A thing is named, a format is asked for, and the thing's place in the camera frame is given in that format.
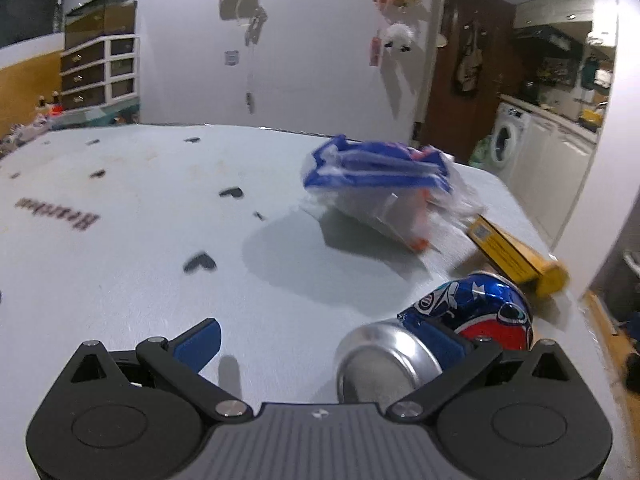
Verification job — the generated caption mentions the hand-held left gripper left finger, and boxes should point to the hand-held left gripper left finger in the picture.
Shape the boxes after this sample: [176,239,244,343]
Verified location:
[56,318,253,420]

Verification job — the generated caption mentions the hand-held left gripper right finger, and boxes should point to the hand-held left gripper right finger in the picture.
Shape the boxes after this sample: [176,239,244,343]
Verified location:
[386,321,583,420]

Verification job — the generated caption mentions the crushed blue soda can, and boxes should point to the crushed blue soda can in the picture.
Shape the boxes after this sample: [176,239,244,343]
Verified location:
[335,270,535,406]

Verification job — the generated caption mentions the yellow carton box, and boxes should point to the yellow carton box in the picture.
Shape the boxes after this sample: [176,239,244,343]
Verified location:
[466,213,570,301]

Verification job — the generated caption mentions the blue and white plastic bag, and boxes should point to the blue and white plastic bag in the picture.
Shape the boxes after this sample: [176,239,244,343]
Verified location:
[301,134,482,254]

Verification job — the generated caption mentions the green plastic bag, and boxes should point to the green plastic bag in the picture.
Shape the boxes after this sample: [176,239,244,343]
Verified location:
[469,135,494,169]

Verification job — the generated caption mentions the white kitchen cabinets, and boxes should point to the white kitchen cabinets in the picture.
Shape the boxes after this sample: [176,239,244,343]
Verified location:
[517,109,599,247]

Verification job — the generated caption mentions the white washing machine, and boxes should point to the white washing machine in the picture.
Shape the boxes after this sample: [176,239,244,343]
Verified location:
[489,102,532,181]

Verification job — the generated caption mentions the white drawer cabinet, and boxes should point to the white drawer cabinet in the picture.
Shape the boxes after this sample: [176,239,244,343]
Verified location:
[59,34,139,111]

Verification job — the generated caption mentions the hanging brown apron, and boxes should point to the hanging brown apron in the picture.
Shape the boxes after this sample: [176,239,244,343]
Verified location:
[453,22,484,94]

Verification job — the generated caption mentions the brown wooden door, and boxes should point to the brown wooden door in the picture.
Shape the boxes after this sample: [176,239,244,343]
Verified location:
[424,0,516,162]

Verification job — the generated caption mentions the white plush sheep toy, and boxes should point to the white plush sheep toy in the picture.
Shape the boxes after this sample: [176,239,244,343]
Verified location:
[383,22,415,54]

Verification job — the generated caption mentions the black range hood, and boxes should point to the black range hood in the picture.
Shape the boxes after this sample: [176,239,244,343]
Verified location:
[512,24,584,51]

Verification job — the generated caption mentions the glass tank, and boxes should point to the glass tank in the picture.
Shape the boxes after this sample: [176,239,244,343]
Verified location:
[64,0,137,49]

